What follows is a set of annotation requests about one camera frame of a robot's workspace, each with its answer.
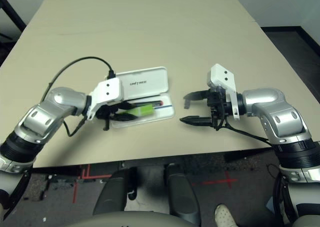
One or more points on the small grey eraser block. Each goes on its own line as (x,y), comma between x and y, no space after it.
(186,105)

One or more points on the dark grey robot leg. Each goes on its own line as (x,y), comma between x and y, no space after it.
(180,192)
(112,192)

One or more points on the black framed side table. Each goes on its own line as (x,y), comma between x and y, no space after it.
(12,13)

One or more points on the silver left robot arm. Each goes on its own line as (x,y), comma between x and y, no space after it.
(62,97)

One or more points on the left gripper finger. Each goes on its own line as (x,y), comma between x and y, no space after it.
(125,117)
(125,105)

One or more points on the beige robot torso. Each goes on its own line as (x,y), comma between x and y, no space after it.
(137,222)

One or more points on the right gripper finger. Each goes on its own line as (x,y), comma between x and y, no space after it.
(197,120)
(197,95)

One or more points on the dark grey robot right leg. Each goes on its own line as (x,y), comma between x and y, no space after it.
(180,192)

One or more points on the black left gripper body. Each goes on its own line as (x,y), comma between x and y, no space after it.
(106,112)

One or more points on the dark grey robot left leg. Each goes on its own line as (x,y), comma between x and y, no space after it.
(112,192)

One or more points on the black marker with red cap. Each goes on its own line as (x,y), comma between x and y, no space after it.
(150,102)

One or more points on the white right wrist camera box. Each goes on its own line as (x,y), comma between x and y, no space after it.
(221,74)

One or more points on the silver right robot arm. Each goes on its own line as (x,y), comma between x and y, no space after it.
(262,97)

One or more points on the green white glue stick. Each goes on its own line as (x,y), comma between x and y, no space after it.
(145,110)

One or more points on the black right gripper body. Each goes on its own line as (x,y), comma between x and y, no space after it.
(217,104)

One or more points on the white bystander shoe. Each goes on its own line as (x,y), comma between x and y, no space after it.
(225,217)

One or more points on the white plastic pencil case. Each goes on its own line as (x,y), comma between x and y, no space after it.
(150,82)

